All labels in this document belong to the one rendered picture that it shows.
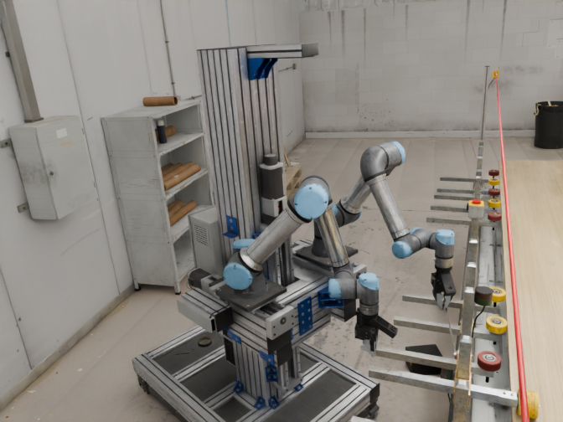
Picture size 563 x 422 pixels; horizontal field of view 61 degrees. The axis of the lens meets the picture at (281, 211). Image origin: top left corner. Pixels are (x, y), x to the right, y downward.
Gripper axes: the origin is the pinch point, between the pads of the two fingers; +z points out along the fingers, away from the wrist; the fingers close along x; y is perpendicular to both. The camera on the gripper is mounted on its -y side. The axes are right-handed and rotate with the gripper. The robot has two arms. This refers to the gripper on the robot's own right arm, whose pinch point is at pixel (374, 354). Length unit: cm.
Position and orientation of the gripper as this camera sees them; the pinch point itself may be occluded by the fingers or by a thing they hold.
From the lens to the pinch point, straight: 206.3
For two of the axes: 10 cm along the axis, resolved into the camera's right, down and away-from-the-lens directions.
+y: -9.2, -0.7, 3.7
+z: 0.7, 9.4, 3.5
